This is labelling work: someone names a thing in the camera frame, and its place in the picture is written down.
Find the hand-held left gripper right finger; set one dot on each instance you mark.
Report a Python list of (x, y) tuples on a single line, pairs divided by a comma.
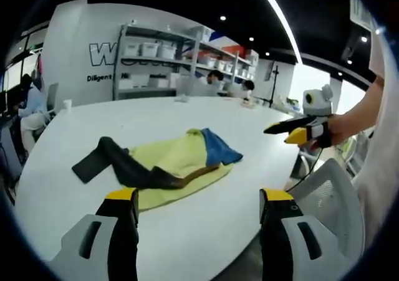
[(299, 240)]

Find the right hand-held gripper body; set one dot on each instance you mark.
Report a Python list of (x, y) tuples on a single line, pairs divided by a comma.
[(316, 106)]

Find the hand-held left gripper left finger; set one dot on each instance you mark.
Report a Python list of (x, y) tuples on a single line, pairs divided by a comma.
[(93, 240)]

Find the light yellow template mat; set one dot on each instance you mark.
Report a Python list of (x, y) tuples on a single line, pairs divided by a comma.
[(162, 197)]

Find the black yellow blue garment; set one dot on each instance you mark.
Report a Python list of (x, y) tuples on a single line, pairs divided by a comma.
[(156, 165)]

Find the person's right hand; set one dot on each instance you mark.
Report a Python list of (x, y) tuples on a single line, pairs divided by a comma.
[(335, 131)]

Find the black tripod stand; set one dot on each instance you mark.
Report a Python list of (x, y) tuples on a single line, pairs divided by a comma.
[(274, 86)]

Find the small items on table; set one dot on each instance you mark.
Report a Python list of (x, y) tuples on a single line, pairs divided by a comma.
[(248, 103)]

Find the white mesh office chair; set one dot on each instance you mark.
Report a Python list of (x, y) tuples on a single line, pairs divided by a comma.
[(330, 193)]

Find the person's white shirt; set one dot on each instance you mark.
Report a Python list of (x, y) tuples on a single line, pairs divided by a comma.
[(383, 156)]

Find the long ceiling light strip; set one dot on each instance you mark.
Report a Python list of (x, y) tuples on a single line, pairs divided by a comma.
[(280, 16)]

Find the crumpled white paper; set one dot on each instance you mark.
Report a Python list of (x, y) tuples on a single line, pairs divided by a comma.
[(181, 99)]

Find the grey metal shelf rack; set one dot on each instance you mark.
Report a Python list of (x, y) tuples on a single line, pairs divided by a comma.
[(193, 60)]

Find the white paper cup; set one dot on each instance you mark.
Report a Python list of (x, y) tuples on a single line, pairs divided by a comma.
[(68, 105)]

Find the grey office chair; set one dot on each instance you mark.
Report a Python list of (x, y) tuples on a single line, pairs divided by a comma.
[(52, 96)]

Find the row of white storage bins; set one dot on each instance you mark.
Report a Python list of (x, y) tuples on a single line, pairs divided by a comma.
[(156, 50)]

